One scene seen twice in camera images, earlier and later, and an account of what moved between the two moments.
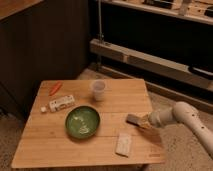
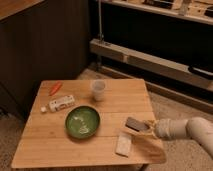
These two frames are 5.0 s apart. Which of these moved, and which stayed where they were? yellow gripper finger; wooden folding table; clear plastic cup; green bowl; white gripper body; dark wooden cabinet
Moved: white gripper body; yellow gripper finger
Stayed: dark wooden cabinet; green bowl; clear plastic cup; wooden folding table
